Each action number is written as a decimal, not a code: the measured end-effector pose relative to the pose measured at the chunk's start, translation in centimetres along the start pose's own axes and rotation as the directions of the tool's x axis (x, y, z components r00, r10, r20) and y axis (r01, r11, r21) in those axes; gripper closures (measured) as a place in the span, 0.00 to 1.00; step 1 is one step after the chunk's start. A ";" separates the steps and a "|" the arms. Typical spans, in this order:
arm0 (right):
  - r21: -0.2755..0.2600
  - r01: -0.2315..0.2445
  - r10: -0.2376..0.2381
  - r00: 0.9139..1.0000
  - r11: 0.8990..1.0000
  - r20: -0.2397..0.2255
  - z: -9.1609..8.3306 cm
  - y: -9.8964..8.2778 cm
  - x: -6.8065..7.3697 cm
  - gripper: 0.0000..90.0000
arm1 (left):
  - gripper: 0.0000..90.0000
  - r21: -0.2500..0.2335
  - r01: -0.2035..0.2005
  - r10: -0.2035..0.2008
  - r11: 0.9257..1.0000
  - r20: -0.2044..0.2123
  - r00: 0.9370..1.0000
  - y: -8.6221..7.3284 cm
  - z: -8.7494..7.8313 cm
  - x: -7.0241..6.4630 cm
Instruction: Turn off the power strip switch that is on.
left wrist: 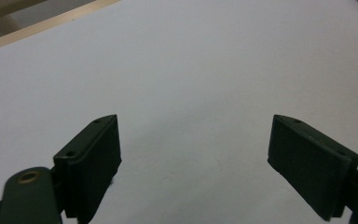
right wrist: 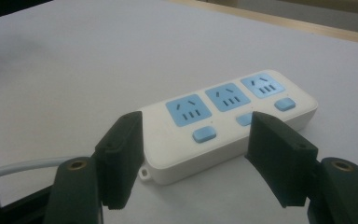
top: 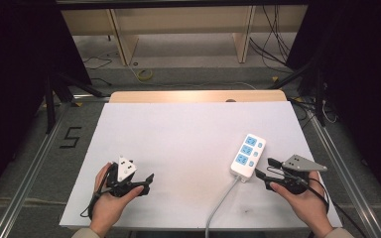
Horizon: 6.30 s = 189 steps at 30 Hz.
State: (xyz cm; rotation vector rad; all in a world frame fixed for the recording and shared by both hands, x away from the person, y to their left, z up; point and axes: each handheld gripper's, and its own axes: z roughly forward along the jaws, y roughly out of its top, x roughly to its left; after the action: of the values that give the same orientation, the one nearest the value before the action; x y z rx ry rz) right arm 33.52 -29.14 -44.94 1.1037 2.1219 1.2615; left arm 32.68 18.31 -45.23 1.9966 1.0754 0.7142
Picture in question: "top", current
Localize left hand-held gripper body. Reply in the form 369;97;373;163
106;155;138;198

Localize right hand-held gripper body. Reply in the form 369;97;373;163
277;154;328;195

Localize white power strip blue sockets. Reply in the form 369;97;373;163
229;133;267;183

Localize person's left hand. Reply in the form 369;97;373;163
89;162;145;231

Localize person's right hand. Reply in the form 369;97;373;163
269;170;334;237

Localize white table cover board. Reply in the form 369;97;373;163
59;101;343;230

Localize black tripod stand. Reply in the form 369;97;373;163
44;69;111;135
267;59;327;128

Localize black curtain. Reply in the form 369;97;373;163
286;0;381;214
0;0;92;207

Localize light wooden shelf unit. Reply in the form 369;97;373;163
61;4;310;66

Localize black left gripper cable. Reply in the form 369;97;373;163
79;164;117;220

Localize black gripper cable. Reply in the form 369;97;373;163
79;164;117;220
291;175;369;238

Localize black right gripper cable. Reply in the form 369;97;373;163
291;175;369;238

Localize aluminium floor rail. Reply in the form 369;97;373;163
306;104;381;238
0;101;73;238

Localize grey power strip cable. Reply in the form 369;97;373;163
204;176;242;238

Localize thin black floor cable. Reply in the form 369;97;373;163
82;55;113;71

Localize bundle of black cables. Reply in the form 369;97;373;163
248;4;295;73

